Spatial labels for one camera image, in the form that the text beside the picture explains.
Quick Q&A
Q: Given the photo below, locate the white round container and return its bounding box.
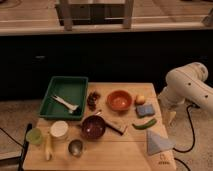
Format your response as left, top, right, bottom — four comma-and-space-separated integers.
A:
50, 121, 69, 139

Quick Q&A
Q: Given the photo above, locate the small metal cup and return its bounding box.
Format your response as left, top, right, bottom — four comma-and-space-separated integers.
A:
68, 139, 83, 157

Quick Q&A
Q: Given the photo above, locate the green pepper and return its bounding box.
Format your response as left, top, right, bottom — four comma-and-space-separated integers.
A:
132, 118, 157, 130

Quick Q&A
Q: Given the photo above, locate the dark maroon bowl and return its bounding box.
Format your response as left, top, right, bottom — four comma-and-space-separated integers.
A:
82, 115, 106, 140

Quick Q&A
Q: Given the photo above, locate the bunch of dark grapes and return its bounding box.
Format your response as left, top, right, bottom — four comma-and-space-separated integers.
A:
87, 91, 101, 111

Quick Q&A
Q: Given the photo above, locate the small yellow fruit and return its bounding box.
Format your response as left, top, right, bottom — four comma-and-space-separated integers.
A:
135, 95, 146, 105

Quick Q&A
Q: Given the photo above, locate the green plastic tray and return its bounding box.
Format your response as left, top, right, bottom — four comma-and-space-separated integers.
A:
39, 76, 88, 121

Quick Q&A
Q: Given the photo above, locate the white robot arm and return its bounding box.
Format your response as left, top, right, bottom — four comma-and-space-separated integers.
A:
158, 62, 213, 125

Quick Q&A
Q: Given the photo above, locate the blue sponge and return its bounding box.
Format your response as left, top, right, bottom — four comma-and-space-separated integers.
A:
136, 104, 155, 118

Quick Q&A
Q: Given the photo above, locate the black cable right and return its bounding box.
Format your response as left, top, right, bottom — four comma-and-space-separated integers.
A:
173, 103, 201, 171

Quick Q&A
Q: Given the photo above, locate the yellow banana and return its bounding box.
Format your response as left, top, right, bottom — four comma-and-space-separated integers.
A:
45, 133, 53, 161

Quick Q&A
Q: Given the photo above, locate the orange red bowl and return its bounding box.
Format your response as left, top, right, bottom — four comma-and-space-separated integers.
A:
106, 90, 132, 111

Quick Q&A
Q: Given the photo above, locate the light green cup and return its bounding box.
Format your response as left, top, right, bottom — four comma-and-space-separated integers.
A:
26, 128, 43, 145

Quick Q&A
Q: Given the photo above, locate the wooden stool frame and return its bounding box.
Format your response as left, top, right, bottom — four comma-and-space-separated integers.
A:
55, 0, 134, 31

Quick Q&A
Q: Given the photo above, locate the grey towel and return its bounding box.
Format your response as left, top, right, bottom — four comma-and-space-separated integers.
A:
146, 129, 174, 156

